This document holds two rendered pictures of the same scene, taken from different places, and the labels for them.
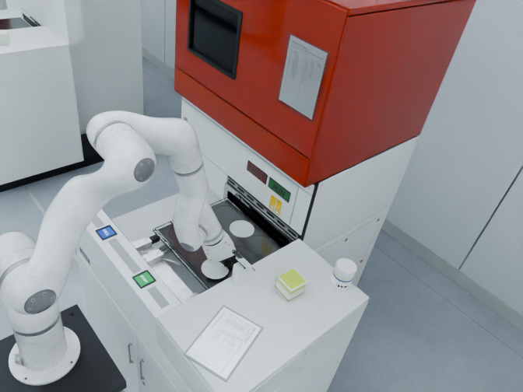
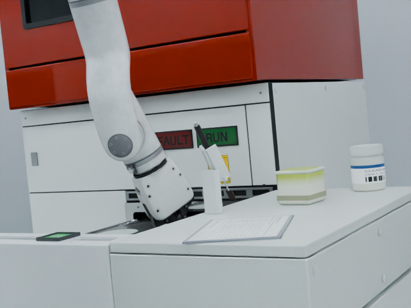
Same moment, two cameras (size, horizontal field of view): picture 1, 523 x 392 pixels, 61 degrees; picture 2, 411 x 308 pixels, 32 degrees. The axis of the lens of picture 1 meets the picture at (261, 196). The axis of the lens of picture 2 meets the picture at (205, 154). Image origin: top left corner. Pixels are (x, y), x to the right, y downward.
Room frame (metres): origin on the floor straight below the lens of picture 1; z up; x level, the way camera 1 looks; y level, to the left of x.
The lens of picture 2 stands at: (-0.36, 0.28, 1.15)
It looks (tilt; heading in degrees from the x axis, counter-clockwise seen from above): 3 degrees down; 350
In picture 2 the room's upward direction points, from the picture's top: 5 degrees counter-clockwise
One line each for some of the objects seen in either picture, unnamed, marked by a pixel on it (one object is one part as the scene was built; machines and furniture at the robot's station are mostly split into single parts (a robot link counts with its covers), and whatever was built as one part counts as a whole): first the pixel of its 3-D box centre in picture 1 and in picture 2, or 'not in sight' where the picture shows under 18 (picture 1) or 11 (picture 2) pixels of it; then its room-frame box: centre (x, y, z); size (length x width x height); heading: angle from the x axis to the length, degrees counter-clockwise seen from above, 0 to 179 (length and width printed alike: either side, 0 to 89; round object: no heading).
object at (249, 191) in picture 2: (260, 205); (195, 194); (1.41, 0.00, 0.96); 0.44 x 0.01 x 0.02; 48
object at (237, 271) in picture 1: (242, 267); (215, 178); (1.00, 0.02, 1.03); 0.06 x 0.04 x 0.13; 138
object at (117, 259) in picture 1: (125, 270); (12, 274); (1.01, 0.42, 0.89); 0.55 x 0.09 x 0.14; 48
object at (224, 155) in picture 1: (236, 171); (139, 172); (1.54, 0.12, 1.02); 0.82 x 0.03 x 0.40; 48
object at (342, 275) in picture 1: (342, 274); (367, 167); (1.06, -0.32, 1.01); 0.07 x 0.07 x 0.10
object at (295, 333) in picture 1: (267, 320); (290, 247); (0.91, -0.09, 0.89); 0.62 x 0.35 x 0.14; 138
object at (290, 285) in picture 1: (290, 285); (301, 185); (0.99, -0.15, 1.00); 0.07 x 0.07 x 0.07; 43
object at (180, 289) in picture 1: (163, 277); not in sight; (1.03, 0.29, 0.87); 0.36 x 0.08 x 0.03; 48
